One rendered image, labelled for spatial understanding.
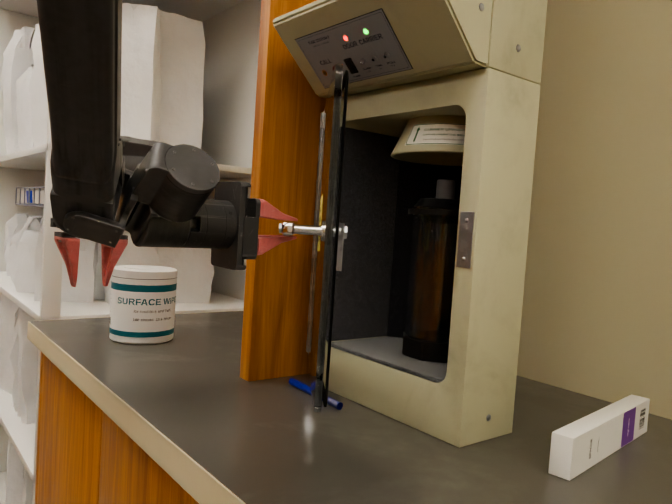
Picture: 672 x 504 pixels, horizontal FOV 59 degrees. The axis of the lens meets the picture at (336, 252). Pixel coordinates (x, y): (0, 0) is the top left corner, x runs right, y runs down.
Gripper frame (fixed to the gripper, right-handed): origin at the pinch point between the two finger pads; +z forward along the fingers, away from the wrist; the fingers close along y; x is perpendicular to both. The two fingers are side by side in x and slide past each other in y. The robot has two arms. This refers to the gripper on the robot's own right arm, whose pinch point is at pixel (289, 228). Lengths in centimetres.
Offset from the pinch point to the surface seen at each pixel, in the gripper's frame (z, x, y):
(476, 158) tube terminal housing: 16.1, -16.0, 10.2
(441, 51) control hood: 11.9, -12.8, 22.7
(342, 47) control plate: 9.1, 3.2, 25.5
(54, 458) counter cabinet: -10, 68, -53
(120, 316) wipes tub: -2, 55, -21
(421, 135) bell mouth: 18.4, -4.3, 14.1
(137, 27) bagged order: 18, 111, 53
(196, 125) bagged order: 42, 120, 29
